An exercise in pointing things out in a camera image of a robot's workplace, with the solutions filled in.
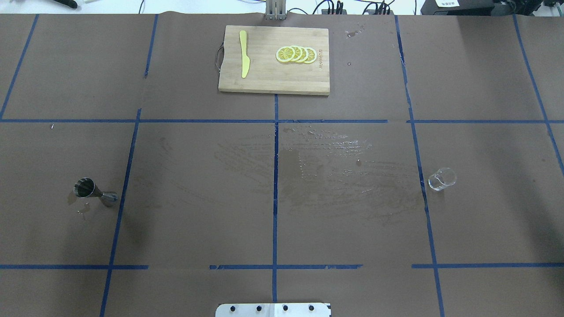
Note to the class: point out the brown paper table cover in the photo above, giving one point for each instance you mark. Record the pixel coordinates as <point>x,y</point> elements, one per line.
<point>229,198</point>

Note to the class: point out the wooden cutting board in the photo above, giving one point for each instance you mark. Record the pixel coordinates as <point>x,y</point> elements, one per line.
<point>266,74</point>

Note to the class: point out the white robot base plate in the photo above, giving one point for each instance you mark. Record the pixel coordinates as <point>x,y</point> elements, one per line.
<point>296,309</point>

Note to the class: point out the steel measuring jigger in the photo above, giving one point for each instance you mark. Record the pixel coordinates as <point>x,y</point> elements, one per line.
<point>86,187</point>

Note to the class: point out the yellow plastic knife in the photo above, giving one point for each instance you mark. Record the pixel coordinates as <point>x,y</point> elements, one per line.
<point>245,59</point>

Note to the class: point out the clear glass cup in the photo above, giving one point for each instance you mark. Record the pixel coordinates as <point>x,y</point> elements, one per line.
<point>442,179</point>

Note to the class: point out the lemon slice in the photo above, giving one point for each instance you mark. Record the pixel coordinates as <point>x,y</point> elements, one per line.
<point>312,56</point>
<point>304,56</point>
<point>297,53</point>
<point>285,54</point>

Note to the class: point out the aluminium frame post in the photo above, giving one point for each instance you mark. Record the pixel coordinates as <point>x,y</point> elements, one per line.
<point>275,10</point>

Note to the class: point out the lemon slice front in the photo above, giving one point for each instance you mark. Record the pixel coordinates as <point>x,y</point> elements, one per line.
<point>285,54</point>

